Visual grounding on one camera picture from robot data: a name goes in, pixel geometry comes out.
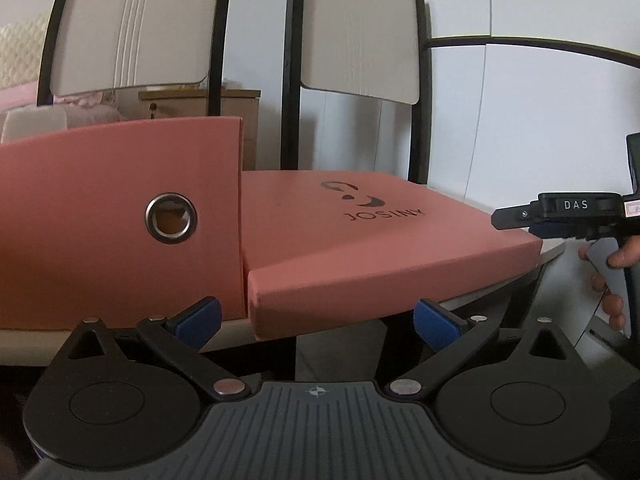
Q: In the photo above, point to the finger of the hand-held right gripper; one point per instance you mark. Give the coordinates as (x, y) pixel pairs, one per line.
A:
(555, 231)
(515, 216)

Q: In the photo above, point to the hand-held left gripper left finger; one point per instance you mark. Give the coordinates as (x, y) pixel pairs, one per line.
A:
(197, 322)

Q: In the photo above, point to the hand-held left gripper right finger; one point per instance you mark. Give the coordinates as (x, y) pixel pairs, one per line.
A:
(435, 325)

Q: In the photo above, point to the pink box lid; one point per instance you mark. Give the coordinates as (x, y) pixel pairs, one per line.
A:
(350, 260)

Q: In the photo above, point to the pink cardboard box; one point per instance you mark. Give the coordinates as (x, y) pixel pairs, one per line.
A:
(75, 240)

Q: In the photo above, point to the person's right hand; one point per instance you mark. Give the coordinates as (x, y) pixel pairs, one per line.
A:
(627, 255)

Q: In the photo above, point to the wooden nightstand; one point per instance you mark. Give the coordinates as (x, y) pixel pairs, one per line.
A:
(235, 105)

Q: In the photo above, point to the white chair with grooves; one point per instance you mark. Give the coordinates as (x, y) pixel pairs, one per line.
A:
(150, 25)

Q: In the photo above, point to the quilted cream headboard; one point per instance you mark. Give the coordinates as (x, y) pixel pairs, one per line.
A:
(20, 55)

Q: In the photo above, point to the white chair black frame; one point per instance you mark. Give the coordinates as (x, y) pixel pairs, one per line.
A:
(360, 45)

